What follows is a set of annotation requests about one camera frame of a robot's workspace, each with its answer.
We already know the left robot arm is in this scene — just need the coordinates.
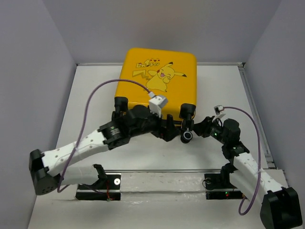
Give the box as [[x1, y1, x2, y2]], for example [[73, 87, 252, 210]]
[[29, 105, 179, 196]]

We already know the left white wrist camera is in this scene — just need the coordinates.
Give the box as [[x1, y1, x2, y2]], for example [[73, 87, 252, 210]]
[[149, 95, 168, 117]]

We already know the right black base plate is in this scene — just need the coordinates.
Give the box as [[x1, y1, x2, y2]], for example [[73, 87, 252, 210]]
[[202, 173, 244, 200]]

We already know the yellow hard-shell suitcase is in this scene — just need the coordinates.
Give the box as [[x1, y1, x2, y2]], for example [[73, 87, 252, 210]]
[[113, 47, 198, 144]]

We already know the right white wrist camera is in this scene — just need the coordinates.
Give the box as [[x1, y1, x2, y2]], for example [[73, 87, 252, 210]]
[[213, 105, 225, 122]]

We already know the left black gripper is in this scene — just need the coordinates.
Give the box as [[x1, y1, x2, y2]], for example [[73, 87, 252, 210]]
[[128, 104, 179, 141]]

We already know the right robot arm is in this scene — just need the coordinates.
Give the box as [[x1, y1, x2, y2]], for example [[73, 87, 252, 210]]
[[193, 117, 303, 229]]

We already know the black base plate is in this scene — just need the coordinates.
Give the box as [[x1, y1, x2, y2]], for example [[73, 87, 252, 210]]
[[75, 173, 121, 201], [202, 173, 244, 200]]

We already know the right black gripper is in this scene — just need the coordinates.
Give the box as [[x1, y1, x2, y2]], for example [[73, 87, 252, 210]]
[[189, 115, 228, 145]]

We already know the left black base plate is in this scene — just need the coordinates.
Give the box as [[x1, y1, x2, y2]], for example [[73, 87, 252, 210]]
[[75, 173, 121, 201]]

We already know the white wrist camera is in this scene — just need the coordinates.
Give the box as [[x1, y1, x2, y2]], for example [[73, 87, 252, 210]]
[[149, 95, 168, 117], [213, 105, 225, 122]]

